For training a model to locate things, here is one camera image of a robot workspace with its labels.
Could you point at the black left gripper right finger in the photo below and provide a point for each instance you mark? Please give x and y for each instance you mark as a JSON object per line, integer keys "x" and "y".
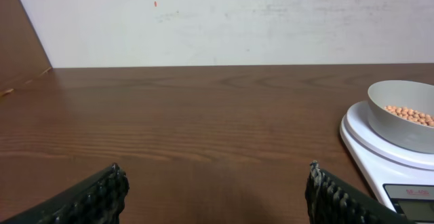
{"x": 330, "y": 200}

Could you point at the grey round bowl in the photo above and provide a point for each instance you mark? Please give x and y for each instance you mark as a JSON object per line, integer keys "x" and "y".
{"x": 393, "y": 128}

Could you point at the soybeans in bowl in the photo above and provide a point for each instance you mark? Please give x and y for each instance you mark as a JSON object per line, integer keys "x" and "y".
{"x": 411, "y": 115}

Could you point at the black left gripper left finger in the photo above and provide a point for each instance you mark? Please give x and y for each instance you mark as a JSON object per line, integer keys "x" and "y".
{"x": 99, "y": 199}

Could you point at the white digital kitchen scale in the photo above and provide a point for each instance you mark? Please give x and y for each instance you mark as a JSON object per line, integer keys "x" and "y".
{"x": 400, "y": 179}

